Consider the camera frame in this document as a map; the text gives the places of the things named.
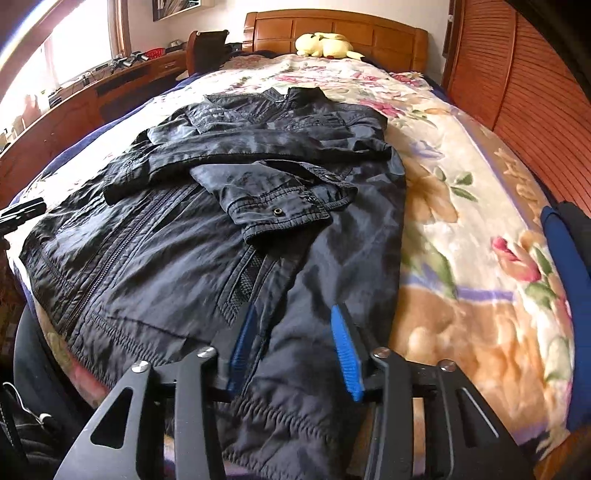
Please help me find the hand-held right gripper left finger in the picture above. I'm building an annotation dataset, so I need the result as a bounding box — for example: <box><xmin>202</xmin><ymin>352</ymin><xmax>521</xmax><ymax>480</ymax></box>
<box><xmin>53</xmin><ymin>302</ymin><xmax>259</xmax><ymax>480</ymax></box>

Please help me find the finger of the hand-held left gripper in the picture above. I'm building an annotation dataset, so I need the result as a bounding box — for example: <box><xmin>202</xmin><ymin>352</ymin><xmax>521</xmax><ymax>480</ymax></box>
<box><xmin>0</xmin><ymin>198</ymin><xmax>47</xmax><ymax>227</ymax></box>

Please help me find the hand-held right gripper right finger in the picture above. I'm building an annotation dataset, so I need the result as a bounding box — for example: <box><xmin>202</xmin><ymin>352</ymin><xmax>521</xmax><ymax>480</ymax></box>
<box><xmin>331</xmin><ymin>304</ymin><xmax>536</xmax><ymax>480</ymax></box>

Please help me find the black jacket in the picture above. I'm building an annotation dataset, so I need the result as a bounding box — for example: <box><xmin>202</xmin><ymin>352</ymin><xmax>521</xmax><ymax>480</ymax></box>
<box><xmin>18</xmin><ymin>87</ymin><xmax>407</xmax><ymax>472</ymax></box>

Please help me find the wooden desk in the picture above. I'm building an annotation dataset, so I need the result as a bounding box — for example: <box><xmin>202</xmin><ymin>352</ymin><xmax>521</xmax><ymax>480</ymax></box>
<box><xmin>0</xmin><ymin>48</ymin><xmax>188</xmax><ymax>204</ymax></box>

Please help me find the navy bed sheet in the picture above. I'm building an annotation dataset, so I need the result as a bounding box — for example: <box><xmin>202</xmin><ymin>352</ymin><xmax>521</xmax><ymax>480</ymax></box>
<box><xmin>0</xmin><ymin>74</ymin><xmax>195</xmax><ymax>208</ymax></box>

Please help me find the floral blanket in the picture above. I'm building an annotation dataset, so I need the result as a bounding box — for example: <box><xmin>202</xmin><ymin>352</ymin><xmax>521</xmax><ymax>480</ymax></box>
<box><xmin>9</xmin><ymin>53</ymin><xmax>578</xmax><ymax>462</ymax></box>

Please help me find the dark cloth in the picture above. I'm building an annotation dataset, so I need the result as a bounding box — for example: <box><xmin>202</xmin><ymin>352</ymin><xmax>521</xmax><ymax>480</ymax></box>
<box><xmin>0</xmin><ymin>305</ymin><xmax>98</xmax><ymax>480</ymax></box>

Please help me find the window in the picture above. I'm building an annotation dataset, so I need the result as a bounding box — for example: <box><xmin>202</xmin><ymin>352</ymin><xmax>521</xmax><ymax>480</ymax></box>
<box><xmin>0</xmin><ymin>0</ymin><xmax>127</xmax><ymax>116</ymax></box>

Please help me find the folded blue cloth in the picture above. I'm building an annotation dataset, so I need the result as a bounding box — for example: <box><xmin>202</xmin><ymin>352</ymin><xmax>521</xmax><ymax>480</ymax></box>
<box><xmin>540</xmin><ymin>205</ymin><xmax>591</xmax><ymax>432</ymax></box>

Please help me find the wooden chair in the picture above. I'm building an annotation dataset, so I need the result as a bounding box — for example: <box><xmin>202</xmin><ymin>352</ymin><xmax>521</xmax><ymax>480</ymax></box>
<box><xmin>187</xmin><ymin>30</ymin><xmax>230</xmax><ymax>75</ymax></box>

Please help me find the yellow plush toy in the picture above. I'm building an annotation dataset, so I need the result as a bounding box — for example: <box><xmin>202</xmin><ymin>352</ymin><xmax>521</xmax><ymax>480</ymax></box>
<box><xmin>294</xmin><ymin>32</ymin><xmax>365</xmax><ymax>62</ymax></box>

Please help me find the wooden bed headboard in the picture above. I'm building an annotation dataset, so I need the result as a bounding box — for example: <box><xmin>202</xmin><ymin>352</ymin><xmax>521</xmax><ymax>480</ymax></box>
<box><xmin>243</xmin><ymin>10</ymin><xmax>429</xmax><ymax>72</ymax></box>

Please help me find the wooden slatted wardrobe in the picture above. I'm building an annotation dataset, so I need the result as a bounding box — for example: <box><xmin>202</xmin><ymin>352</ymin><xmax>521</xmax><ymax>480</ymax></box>
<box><xmin>443</xmin><ymin>0</ymin><xmax>591</xmax><ymax>217</ymax></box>

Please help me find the white wall shelf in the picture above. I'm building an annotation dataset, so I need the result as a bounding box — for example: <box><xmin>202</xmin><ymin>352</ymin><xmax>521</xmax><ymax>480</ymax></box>
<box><xmin>152</xmin><ymin>0</ymin><xmax>215</xmax><ymax>21</ymax></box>

